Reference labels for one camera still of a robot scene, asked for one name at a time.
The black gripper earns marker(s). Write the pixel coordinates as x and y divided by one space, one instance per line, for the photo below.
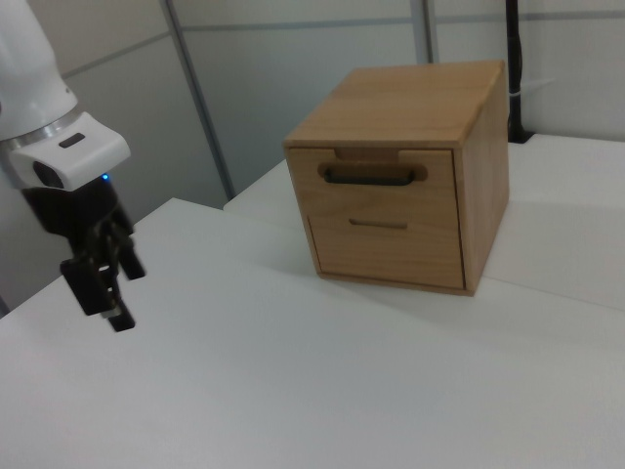
73 215

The black stand pole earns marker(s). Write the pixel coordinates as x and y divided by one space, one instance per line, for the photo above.
515 73

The grey partition post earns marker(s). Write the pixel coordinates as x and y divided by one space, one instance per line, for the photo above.
195 98
426 29

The wooden drawer with slot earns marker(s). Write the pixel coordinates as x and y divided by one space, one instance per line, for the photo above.
390 254

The wooden cabinet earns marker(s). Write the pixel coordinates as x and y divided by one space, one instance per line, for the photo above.
415 107

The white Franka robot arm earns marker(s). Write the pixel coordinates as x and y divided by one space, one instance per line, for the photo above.
24 58

